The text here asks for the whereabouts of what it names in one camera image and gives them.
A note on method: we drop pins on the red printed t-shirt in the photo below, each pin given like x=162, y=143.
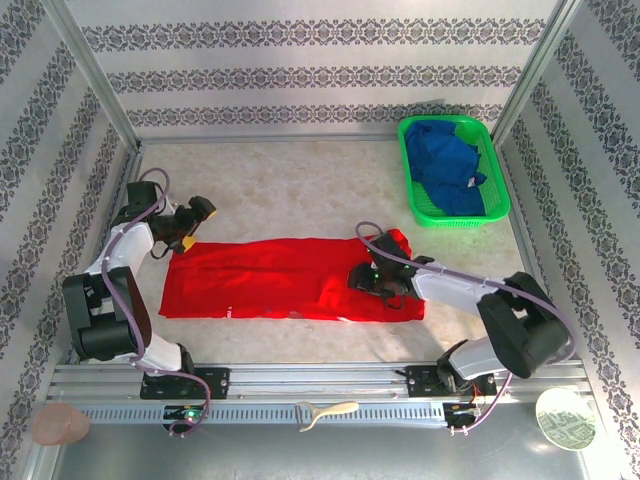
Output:
x=250, y=280

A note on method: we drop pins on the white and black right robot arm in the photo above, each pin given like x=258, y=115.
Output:
x=450, y=290

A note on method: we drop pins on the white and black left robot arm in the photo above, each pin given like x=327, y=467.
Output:
x=125, y=250

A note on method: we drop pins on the blue garment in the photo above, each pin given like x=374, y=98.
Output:
x=445, y=162

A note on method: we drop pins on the green plastic basket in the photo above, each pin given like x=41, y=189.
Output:
x=497, y=200

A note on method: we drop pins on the cream plastic peeler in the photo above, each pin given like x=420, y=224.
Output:
x=340, y=407

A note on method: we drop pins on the small green-lit circuit board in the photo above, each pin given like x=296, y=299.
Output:
x=187, y=414
x=462, y=410

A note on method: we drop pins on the round green patterned disc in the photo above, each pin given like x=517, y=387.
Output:
x=565, y=420

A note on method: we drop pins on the pink translucent cup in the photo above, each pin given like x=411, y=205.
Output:
x=60, y=425

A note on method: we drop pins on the aluminium side rail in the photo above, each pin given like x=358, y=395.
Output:
x=520, y=210
x=131, y=160

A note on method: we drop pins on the aluminium frame bar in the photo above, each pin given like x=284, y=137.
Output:
x=200, y=138

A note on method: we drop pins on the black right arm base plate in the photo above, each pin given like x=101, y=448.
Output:
x=420, y=380

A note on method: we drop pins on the aluminium mounting rail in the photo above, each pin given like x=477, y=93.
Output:
x=310, y=375

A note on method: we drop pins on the aluminium frame post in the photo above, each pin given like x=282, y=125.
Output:
x=90, y=75
x=535, y=70

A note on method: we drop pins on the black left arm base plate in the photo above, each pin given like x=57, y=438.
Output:
x=217, y=380

